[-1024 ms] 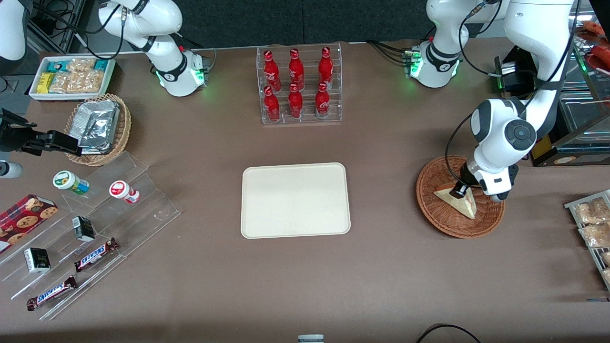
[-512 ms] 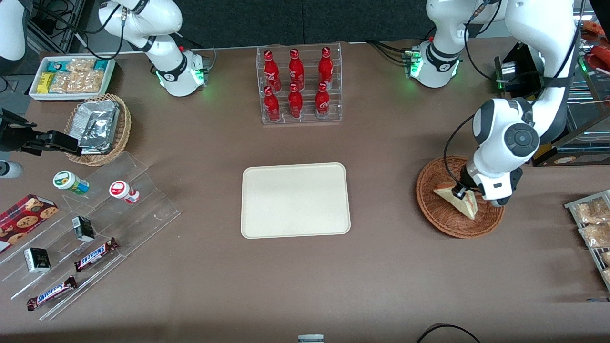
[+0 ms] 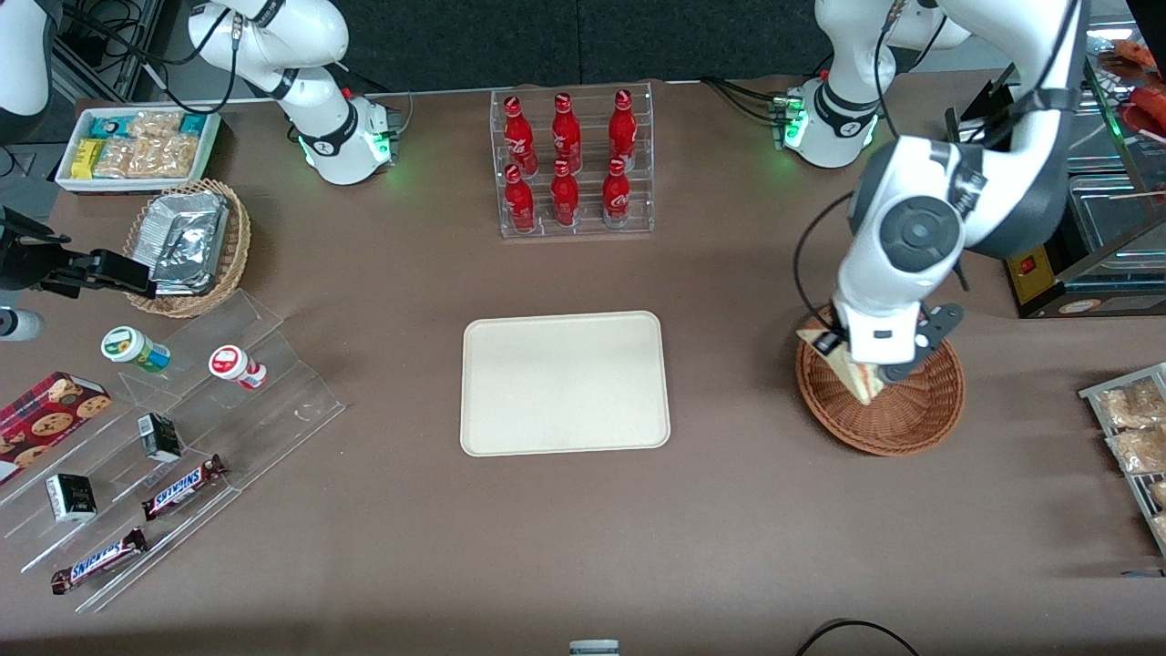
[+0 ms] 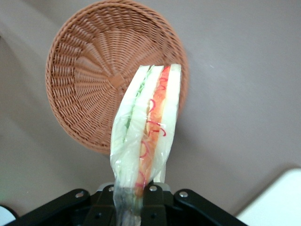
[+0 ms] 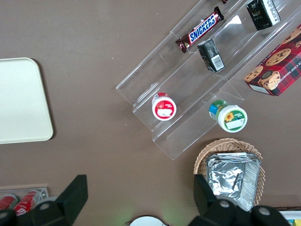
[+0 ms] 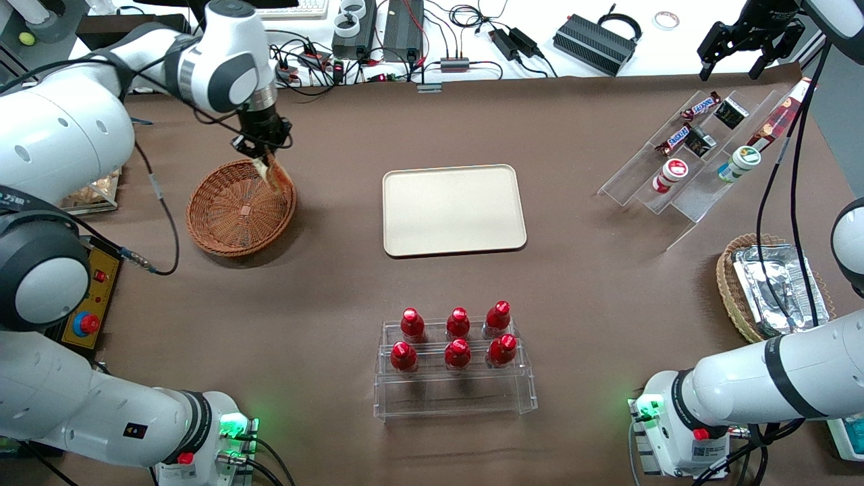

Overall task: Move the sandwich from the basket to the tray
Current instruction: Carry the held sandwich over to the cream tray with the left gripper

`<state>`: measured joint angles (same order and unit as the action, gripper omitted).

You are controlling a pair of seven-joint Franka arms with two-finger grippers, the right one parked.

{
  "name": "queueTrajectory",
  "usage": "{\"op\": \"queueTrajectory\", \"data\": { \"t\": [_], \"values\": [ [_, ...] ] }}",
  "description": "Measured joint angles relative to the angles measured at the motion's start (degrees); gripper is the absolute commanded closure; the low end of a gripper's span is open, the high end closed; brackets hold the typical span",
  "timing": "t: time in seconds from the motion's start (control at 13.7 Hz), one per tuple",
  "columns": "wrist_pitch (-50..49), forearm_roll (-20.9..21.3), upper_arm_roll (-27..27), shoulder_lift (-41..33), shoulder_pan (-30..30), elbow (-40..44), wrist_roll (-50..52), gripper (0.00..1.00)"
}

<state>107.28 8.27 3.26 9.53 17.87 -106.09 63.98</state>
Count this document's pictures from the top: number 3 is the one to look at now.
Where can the thin blue object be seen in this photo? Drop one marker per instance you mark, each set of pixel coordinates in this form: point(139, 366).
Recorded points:
point(1143, 573)

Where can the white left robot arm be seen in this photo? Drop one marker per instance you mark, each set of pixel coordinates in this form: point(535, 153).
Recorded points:
point(911, 237)

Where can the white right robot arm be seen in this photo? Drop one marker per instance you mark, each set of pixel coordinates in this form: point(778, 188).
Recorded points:
point(319, 137)

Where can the clear cracker snack bag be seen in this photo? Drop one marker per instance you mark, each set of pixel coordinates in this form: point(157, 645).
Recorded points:
point(1139, 451)
point(1160, 528)
point(1158, 495)
point(1134, 405)

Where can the clear nut snack bag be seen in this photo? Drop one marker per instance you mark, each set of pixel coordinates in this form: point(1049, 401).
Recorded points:
point(157, 125)
point(166, 156)
point(116, 158)

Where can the clear acrylic stepped stand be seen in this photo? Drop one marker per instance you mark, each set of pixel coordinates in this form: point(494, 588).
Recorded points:
point(273, 401)

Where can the metal snack tray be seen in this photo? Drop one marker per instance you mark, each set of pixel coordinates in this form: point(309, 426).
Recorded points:
point(1137, 490)

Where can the black hot food case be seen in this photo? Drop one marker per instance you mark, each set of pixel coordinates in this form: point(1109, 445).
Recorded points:
point(1034, 278)

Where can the green capped drink bottle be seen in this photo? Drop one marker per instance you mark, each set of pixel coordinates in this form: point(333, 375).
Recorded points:
point(132, 348)

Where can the red plaid cookie box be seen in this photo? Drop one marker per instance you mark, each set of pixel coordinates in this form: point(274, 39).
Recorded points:
point(46, 424)

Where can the Snickers chocolate bar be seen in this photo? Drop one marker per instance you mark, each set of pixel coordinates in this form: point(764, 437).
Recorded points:
point(182, 487)
point(98, 561)

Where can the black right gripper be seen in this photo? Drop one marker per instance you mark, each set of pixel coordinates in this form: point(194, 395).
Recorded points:
point(20, 265)

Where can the small black white carton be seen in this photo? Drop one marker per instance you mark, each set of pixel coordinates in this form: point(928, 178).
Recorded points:
point(71, 497)

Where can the triangular sandwich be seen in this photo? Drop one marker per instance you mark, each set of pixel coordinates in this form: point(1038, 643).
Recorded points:
point(861, 383)

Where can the brown round wicker basket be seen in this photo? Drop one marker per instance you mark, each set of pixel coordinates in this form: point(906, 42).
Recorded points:
point(902, 419)

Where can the tan oval wicker basket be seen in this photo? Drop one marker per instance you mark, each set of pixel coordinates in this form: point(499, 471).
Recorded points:
point(234, 264)

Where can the grey metal frame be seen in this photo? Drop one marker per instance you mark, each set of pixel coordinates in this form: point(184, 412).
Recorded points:
point(137, 46)

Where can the red glazed food piece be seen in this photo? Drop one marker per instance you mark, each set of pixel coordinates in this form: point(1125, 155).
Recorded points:
point(1130, 53)
point(1146, 117)

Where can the stainless steel pan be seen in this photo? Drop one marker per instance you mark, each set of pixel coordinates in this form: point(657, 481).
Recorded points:
point(1111, 214)
point(1098, 137)

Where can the red capped drink bottle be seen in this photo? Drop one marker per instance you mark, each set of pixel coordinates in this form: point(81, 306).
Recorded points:
point(232, 364)

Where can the red cola bottle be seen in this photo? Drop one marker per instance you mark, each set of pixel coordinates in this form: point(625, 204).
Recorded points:
point(519, 205)
point(565, 200)
point(518, 137)
point(622, 132)
point(617, 199)
point(566, 135)

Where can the teal snack packet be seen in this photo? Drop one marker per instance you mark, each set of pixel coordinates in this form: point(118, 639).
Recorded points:
point(109, 126)
point(193, 125)

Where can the yellow snack packet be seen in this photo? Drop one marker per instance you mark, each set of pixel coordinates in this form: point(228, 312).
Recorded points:
point(87, 158)

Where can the white rectangular snack bin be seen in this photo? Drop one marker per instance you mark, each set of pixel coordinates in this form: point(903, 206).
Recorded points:
point(66, 179)

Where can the silver foil pack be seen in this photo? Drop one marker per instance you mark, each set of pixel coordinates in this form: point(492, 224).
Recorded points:
point(182, 289)
point(187, 232)

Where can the cream plastic tray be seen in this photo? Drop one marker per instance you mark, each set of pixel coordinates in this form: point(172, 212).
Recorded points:
point(565, 383)

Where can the clear acrylic bottle rack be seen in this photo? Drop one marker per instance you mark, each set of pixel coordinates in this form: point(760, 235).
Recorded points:
point(590, 228)

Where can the small grey device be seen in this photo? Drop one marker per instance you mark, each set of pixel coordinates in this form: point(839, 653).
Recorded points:
point(594, 648)

